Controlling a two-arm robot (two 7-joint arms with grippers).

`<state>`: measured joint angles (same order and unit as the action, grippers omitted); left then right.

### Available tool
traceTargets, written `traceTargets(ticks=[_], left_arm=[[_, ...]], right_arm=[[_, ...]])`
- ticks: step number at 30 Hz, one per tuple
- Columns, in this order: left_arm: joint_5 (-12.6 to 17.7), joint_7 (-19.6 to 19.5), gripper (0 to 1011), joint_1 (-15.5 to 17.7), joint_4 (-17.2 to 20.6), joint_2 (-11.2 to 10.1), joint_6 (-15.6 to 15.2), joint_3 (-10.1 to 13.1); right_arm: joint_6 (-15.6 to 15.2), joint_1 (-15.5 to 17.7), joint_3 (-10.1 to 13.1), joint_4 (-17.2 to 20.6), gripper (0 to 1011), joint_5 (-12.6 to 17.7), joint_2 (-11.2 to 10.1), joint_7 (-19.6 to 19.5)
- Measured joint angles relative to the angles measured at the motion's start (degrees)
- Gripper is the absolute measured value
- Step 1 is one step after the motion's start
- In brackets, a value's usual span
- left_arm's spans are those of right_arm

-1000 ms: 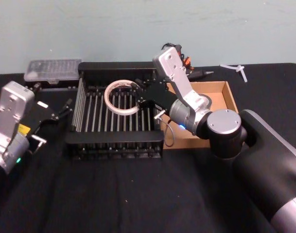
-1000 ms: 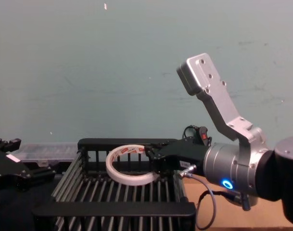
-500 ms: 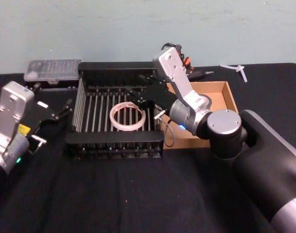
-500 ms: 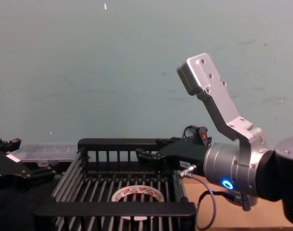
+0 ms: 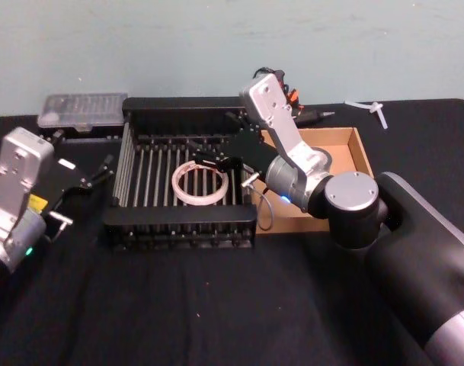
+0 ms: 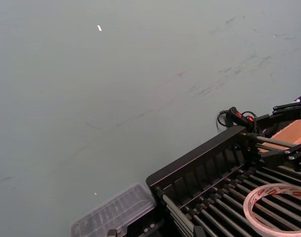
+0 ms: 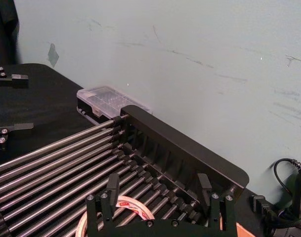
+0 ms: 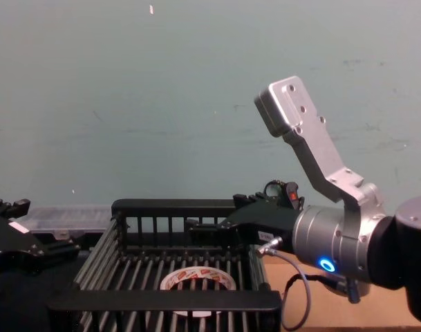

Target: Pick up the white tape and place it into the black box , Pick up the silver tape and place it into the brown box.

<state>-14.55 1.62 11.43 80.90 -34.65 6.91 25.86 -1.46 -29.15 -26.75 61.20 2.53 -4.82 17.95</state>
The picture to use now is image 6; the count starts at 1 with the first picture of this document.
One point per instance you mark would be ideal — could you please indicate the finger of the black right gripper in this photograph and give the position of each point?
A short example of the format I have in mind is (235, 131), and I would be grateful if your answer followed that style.
(286, 107)
(299, 155)

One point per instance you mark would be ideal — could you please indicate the white tape roll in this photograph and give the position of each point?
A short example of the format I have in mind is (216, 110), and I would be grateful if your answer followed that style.
(249, 209)

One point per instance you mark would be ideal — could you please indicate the shallow brown cardboard tray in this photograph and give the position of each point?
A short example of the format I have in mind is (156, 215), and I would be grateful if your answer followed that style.
(288, 133)

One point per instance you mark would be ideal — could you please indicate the black rack with steel bars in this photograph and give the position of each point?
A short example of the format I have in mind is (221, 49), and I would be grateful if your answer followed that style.
(189, 160)

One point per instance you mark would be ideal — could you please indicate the clear plastic case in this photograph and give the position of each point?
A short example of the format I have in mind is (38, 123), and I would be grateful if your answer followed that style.
(110, 214)

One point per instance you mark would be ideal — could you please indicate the plain pale wall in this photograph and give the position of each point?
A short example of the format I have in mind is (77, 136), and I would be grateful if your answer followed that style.
(91, 98)

